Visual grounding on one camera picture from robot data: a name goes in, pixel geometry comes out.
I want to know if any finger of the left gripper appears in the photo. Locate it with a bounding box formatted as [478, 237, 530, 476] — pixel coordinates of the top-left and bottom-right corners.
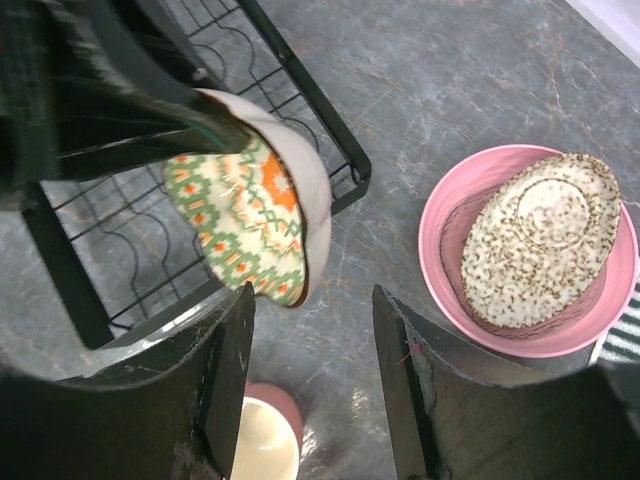
[1, 1, 249, 210]

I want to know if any pink mug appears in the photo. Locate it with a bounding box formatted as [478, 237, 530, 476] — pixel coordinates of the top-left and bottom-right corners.
[230, 382, 304, 480]

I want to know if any striped towel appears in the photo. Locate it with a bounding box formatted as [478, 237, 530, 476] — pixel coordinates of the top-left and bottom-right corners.
[589, 282, 640, 365]

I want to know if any black wire dish rack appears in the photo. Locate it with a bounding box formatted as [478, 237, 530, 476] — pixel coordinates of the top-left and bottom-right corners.
[1, 1, 372, 349]

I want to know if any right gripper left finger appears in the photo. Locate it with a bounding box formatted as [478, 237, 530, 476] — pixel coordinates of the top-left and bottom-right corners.
[1, 285, 255, 479]

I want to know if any pink plate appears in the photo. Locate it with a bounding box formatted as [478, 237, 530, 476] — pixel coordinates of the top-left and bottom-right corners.
[418, 144, 639, 359]

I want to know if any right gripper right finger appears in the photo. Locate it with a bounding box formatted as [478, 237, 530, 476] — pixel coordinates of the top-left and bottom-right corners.
[372, 287, 639, 479]

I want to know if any speckled grey plate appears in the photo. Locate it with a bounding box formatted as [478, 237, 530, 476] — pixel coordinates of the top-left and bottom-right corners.
[461, 153, 621, 328]

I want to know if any clear glass plate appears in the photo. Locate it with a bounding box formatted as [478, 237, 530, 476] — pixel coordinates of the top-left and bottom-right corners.
[439, 186, 606, 341]

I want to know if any patterned small bowl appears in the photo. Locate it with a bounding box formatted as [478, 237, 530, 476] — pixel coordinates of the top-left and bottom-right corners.
[163, 89, 332, 308]

